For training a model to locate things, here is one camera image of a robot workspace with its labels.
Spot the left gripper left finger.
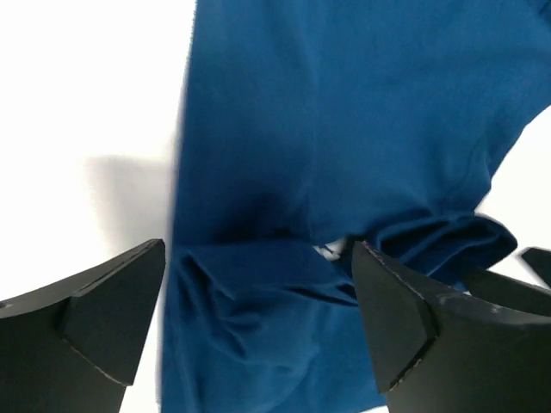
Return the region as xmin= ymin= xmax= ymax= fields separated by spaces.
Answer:
xmin=1 ymin=239 xmax=165 ymax=413

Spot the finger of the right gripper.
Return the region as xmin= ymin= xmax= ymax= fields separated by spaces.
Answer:
xmin=521 ymin=247 xmax=551 ymax=287
xmin=462 ymin=269 xmax=551 ymax=317

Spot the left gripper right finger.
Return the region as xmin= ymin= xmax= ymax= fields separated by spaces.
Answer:
xmin=352 ymin=243 xmax=550 ymax=413

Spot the blue t-shirt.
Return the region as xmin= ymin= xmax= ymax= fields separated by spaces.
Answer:
xmin=161 ymin=1 xmax=550 ymax=412

